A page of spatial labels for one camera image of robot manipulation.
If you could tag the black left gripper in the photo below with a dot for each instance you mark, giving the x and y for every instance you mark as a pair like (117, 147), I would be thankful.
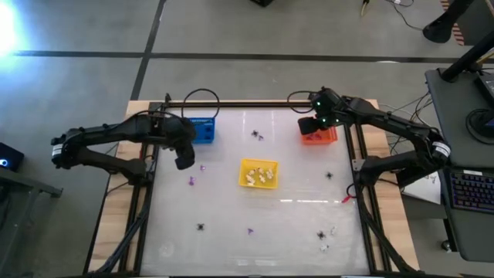
(185, 146)

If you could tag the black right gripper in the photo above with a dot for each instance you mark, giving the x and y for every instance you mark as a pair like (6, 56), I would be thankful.
(308, 125)

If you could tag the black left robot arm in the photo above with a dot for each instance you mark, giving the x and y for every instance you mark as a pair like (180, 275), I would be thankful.
(116, 131)

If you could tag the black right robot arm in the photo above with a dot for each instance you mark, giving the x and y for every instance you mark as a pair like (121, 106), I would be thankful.
(386, 119)

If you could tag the orange plastic basket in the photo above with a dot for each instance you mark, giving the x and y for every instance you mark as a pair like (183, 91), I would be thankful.
(332, 139)

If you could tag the blue plastic basket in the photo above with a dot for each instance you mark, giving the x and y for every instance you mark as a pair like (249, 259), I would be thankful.
(210, 123)

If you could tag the silver mounting plate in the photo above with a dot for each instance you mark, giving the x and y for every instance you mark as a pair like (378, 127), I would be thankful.
(357, 164)

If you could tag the yellow plastic basket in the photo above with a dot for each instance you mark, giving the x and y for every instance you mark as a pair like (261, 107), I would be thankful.
(245, 181)

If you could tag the red tag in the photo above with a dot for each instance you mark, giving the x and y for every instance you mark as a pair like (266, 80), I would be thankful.
(346, 199)

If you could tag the white paper box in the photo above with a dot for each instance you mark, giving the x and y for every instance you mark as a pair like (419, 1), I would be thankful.
(424, 191)

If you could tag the grey desk top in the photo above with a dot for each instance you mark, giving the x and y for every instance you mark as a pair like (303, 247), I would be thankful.
(451, 127)

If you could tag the black stand foot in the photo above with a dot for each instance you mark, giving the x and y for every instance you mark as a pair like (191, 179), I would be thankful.
(438, 31)

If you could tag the grey metal stand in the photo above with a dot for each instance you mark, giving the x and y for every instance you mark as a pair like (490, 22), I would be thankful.
(27, 184)

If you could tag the black round monitor base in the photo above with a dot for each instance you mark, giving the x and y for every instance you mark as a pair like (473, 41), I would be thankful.
(478, 123)

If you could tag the black stand pole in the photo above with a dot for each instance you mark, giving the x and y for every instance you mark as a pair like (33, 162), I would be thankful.
(469, 58)

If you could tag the black device with blue light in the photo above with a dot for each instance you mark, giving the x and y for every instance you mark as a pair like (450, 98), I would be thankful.
(11, 154)

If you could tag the red white striped mat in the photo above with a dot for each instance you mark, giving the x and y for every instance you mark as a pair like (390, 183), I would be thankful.
(457, 34)

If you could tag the backlit black keyboard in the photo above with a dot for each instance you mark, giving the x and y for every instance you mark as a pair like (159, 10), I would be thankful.
(471, 191)

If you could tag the black caster wheel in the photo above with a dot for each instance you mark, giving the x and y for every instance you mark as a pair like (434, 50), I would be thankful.
(446, 246)

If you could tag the grey cart table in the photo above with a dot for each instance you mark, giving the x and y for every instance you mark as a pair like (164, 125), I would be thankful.
(471, 239)

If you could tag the black frame clamp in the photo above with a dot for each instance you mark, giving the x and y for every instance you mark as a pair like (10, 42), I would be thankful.
(168, 98)

